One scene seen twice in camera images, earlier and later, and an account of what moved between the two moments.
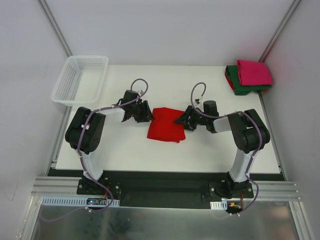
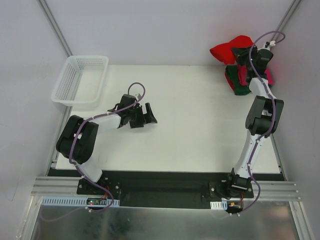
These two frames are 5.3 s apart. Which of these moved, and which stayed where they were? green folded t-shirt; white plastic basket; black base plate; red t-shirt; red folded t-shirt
Moved: red t-shirt
Stayed: red folded t-shirt; green folded t-shirt; white plastic basket; black base plate
